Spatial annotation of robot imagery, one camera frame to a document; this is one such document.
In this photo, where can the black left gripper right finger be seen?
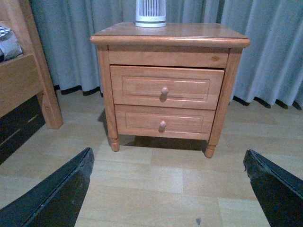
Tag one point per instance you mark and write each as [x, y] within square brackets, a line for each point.
[279, 193]

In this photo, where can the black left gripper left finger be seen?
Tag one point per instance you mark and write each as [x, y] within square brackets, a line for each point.
[57, 200]

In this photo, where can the wooden drawer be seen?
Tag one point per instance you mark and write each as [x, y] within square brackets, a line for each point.
[166, 87]
[164, 122]

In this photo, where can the grey-blue curtain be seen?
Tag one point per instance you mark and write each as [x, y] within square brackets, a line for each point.
[271, 68]

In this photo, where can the wooden nightstand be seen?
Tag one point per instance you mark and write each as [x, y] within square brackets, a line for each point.
[176, 45]

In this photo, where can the patterned grey bedding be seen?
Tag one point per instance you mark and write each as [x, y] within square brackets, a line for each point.
[9, 45]

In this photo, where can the white cylindrical air purifier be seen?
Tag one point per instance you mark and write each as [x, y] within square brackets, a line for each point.
[150, 13]

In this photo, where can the wooden bed frame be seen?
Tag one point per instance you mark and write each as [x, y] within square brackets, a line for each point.
[26, 75]

